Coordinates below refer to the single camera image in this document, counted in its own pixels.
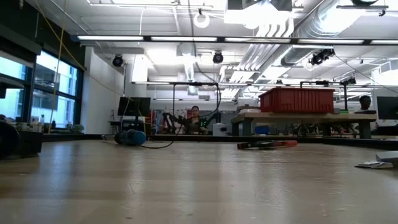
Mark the red ribbed crate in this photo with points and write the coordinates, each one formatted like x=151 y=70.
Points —
x=295 y=99

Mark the black utility knife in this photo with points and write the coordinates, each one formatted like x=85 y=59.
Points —
x=385 y=156

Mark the black round ceiling device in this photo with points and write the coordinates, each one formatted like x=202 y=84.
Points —
x=218 y=58
x=117 y=61

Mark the person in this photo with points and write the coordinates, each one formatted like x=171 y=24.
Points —
x=195 y=113
x=365 y=102

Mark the large window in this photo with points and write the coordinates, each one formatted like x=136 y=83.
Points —
x=56 y=77

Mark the black computer monitor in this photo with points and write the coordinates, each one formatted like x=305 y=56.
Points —
x=388 y=107
x=133 y=106

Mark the white machine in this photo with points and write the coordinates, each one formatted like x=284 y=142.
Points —
x=219 y=129

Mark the wooden cart top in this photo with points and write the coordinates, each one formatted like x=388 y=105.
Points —
x=311 y=117

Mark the black metal stand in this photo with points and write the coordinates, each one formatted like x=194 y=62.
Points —
x=173 y=105
x=345 y=93

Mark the white tape roll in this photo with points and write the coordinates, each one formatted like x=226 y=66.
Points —
x=195 y=20

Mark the black ceiling camera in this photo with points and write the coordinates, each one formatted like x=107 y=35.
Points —
x=321 y=56

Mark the blue bin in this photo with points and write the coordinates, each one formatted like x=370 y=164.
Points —
x=262 y=129

